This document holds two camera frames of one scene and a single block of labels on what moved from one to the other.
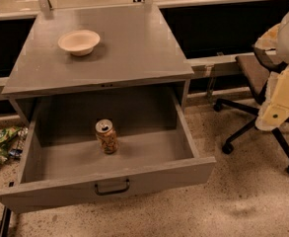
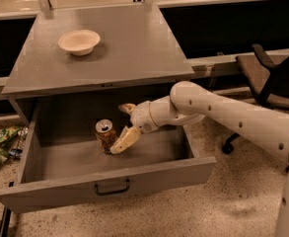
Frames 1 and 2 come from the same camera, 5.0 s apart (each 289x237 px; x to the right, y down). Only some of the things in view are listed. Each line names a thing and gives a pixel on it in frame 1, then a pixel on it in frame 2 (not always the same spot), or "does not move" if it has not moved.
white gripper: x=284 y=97 → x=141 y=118
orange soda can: x=107 y=136 does not move
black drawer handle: x=112 y=192 does not move
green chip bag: x=6 y=134 does not move
